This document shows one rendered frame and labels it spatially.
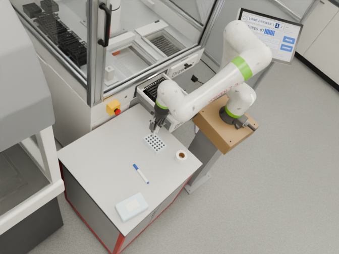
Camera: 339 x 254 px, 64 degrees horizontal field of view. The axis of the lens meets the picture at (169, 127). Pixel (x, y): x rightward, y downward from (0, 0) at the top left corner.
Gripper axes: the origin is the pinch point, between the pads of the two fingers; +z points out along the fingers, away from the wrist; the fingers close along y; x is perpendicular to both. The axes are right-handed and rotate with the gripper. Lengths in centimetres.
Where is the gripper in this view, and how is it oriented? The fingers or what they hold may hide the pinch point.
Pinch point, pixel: (154, 130)
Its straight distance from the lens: 160.1
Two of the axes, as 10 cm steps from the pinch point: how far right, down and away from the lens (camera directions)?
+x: -6.7, -6.8, 2.9
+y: 7.0, -4.6, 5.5
